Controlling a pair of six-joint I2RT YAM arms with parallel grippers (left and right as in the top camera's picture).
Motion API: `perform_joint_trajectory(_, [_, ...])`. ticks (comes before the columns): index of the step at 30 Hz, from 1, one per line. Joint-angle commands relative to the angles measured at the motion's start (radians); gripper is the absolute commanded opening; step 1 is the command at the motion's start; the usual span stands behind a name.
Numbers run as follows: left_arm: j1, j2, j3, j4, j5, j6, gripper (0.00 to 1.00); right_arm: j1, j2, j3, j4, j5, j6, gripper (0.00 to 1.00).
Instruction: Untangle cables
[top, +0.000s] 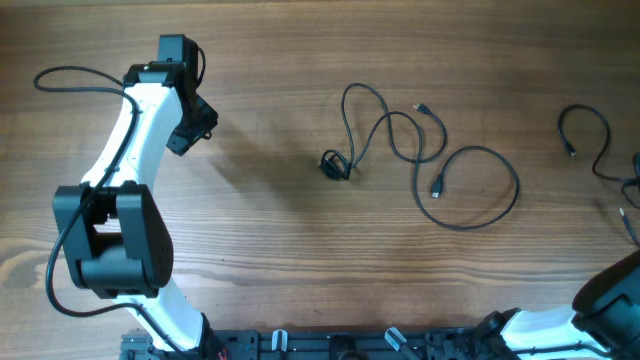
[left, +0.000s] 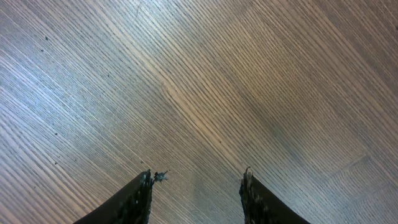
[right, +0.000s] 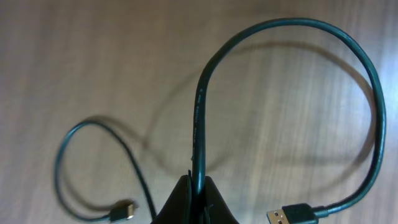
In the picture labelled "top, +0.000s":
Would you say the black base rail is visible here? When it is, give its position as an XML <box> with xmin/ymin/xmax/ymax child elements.
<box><xmin>118</xmin><ymin>327</ymin><xmax>501</xmax><ymax>360</ymax></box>

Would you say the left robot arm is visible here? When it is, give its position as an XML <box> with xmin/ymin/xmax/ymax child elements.
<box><xmin>45</xmin><ymin>34</ymin><xmax>228</xmax><ymax>359</ymax></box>

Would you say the separated black usb cable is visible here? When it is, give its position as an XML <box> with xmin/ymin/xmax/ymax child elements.
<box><xmin>556</xmin><ymin>103</ymin><xmax>640</xmax><ymax>246</ymax></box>

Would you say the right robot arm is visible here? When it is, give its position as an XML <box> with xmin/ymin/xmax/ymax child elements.
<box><xmin>469</xmin><ymin>252</ymin><xmax>639</xmax><ymax>360</ymax></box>

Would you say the black cable bundle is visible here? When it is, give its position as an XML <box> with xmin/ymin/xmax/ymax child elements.
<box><xmin>318</xmin><ymin>82</ymin><xmax>521</xmax><ymax>232</ymax></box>

